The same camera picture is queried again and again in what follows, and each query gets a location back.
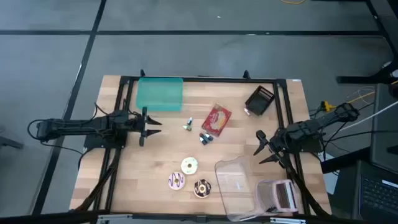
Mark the pink mesh basket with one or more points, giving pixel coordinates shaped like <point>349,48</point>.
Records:
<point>280,196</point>

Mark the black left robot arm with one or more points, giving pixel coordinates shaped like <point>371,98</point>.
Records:
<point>77,126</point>

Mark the silver bracket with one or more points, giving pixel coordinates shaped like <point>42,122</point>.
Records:
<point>287,221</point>
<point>113,218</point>

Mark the green translucent plastic bin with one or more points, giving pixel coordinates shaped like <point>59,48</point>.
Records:
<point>160,95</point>

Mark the chocolate frosted toy donut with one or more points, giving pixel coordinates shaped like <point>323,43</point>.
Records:
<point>202,188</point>

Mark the red snack packet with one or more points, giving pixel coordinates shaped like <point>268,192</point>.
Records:
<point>216,120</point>

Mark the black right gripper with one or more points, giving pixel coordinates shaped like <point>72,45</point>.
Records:
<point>281,143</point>

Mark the dark tube bottle red cap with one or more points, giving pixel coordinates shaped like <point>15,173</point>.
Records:
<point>202,136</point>

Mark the black laptop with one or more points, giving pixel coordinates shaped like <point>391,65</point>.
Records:
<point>376,193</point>

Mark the white frosted toy donut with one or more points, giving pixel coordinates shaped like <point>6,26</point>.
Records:
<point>189,165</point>

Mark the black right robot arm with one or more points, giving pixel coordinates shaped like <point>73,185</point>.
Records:
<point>311,130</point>

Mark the black computer case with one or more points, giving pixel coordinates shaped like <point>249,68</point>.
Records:
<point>385,130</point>

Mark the clear plastic bin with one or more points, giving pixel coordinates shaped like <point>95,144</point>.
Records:
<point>233,186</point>

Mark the small green dropper bottle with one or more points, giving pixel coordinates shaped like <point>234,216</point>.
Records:
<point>187,127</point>
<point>190,121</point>

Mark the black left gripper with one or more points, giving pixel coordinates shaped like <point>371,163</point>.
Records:
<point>143,127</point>

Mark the black slotted tray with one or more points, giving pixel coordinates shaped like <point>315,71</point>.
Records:
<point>258,101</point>

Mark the black desk leg frame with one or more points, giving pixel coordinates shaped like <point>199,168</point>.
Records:
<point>381,18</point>

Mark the small white-capped dropper bottle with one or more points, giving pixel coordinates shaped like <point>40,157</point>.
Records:
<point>247,111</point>

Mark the black metal table frame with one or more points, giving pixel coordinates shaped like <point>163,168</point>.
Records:
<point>217,80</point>

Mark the pink frosted toy donut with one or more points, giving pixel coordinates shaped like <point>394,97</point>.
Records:
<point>176,180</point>

